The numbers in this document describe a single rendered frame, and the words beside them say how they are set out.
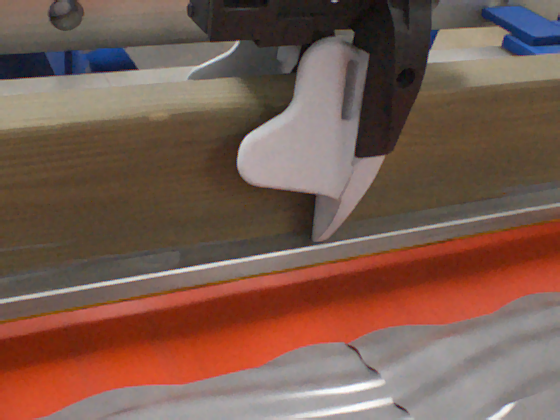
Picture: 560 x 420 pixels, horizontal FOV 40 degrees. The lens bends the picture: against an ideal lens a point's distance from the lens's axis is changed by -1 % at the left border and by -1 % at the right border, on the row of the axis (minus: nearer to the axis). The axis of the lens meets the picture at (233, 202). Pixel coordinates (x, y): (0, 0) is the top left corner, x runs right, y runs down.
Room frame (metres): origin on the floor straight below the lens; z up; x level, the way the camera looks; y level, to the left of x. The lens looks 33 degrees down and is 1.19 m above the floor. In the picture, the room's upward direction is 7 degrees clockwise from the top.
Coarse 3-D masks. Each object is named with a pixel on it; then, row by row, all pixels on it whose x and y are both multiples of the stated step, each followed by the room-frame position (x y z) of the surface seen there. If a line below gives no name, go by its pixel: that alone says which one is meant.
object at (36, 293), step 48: (528, 192) 0.34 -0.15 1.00; (240, 240) 0.27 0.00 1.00; (288, 240) 0.27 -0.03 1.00; (336, 240) 0.27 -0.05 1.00; (384, 240) 0.28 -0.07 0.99; (432, 240) 0.30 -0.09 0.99; (0, 288) 0.22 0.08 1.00; (48, 288) 0.22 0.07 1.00; (96, 288) 0.23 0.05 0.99; (144, 288) 0.23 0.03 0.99
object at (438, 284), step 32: (544, 224) 0.37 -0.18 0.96; (384, 256) 0.32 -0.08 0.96; (416, 256) 0.33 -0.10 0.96; (448, 256) 0.33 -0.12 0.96; (480, 256) 0.33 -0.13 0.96; (512, 256) 0.34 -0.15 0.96; (544, 256) 0.34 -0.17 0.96; (320, 288) 0.29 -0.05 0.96; (352, 288) 0.29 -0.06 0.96; (384, 288) 0.30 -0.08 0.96; (416, 288) 0.30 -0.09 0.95; (448, 288) 0.30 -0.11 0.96; (480, 288) 0.31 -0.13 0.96; (512, 288) 0.31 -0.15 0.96; (544, 288) 0.31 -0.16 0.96; (352, 320) 0.27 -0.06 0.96; (384, 320) 0.27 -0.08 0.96; (416, 320) 0.27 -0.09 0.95; (448, 320) 0.28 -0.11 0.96
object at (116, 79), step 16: (464, 48) 0.55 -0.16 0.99; (480, 48) 0.55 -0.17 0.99; (496, 48) 0.56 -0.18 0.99; (16, 80) 0.40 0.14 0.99; (32, 80) 0.41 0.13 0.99; (48, 80) 0.41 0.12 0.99; (64, 80) 0.41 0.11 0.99; (80, 80) 0.41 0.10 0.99; (96, 80) 0.42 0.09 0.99; (112, 80) 0.42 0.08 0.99; (128, 80) 0.42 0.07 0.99; (144, 80) 0.42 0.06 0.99; (160, 80) 0.43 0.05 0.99; (176, 80) 0.43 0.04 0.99
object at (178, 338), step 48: (240, 288) 0.28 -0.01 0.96; (288, 288) 0.29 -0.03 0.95; (0, 336) 0.23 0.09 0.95; (48, 336) 0.23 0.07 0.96; (96, 336) 0.24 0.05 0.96; (144, 336) 0.24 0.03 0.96; (192, 336) 0.25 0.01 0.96; (240, 336) 0.25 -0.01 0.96; (288, 336) 0.25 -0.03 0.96; (336, 336) 0.26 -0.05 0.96; (0, 384) 0.21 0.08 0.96; (48, 384) 0.21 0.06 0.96; (96, 384) 0.21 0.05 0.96; (144, 384) 0.21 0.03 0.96
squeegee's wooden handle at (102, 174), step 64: (448, 64) 0.33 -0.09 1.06; (512, 64) 0.34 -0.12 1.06; (0, 128) 0.23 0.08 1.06; (64, 128) 0.23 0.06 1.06; (128, 128) 0.24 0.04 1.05; (192, 128) 0.25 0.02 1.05; (448, 128) 0.31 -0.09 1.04; (512, 128) 0.33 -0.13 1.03; (0, 192) 0.22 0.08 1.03; (64, 192) 0.23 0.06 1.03; (128, 192) 0.24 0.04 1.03; (192, 192) 0.26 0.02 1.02; (256, 192) 0.27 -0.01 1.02; (384, 192) 0.30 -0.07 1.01; (448, 192) 0.31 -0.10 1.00; (512, 192) 0.33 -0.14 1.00; (0, 256) 0.22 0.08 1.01; (64, 256) 0.23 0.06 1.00; (128, 256) 0.24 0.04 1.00
